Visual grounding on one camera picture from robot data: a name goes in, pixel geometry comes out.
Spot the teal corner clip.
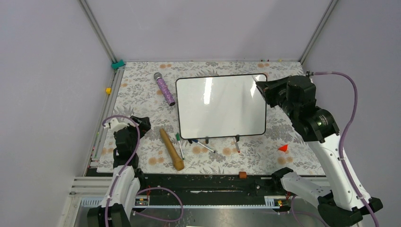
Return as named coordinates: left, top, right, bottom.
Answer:
left=111, top=60, right=125, bottom=70

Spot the purple glitter microphone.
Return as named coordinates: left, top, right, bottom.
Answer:
left=154, top=72, right=175, bottom=106

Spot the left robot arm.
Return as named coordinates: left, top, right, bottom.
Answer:
left=87, top=115, right=151, bottom=227

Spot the white whiteboard black frame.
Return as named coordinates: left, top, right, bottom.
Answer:
left=175, top=73, right=268, bottom=140

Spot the floral patterned table mat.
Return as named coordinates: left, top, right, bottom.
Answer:
left=113, top=61, right=324, bottom=175

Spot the small red block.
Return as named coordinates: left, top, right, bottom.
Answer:
left=278, top=144, right=288, bottom=152

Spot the green cap whiteboard marker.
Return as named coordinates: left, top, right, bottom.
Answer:
left=175, top=133, right=185, bottom=160

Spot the orange cylinder block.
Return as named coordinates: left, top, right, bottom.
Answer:
left=238, top=171, right=247, bottom=179

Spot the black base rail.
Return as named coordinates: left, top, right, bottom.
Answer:
left=139, top=173, right=288, bottom=207

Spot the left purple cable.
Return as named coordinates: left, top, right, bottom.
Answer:
left=102, top=115, right=184, bottom=227

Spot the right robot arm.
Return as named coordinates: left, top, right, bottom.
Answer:
left=256, top=75, right=383, bottom=227

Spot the red cap whiteboard marker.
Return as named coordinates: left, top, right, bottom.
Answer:
left=233, top=138, right=241, bottom=153

